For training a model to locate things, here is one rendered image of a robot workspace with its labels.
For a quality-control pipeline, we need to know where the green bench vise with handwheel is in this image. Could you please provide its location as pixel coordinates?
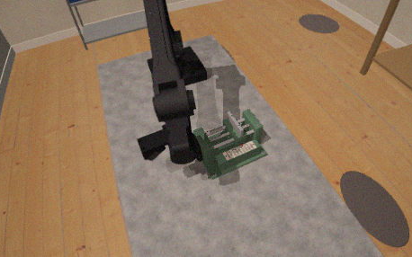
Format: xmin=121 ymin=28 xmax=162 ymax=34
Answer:
xmin=193 ymin=109 xmax=267 ymax=180

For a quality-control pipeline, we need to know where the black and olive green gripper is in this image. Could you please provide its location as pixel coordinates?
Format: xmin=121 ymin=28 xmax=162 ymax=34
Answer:
xmin=193 ymin=139 xmax=201 ymax=156

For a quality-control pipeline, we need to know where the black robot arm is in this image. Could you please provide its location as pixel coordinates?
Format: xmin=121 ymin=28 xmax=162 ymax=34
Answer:
xmin=137 ymin=0 xmax=197 ymax=164

